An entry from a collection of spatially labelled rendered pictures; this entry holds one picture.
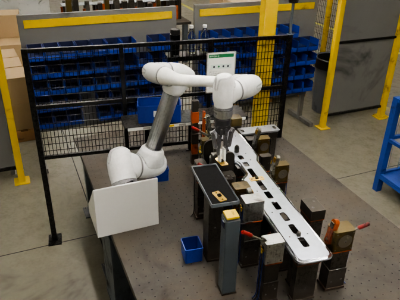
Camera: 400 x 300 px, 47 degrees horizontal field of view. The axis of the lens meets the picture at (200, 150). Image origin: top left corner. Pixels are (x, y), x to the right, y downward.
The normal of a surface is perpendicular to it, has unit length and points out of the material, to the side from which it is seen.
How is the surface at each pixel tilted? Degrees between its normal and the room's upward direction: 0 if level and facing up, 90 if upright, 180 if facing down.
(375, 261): 0
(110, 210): 90
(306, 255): 0
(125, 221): 90
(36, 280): 0
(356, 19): 90
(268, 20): 90
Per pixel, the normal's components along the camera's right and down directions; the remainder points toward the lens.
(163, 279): 0.02, -0.88
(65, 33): 0.39, 0.44
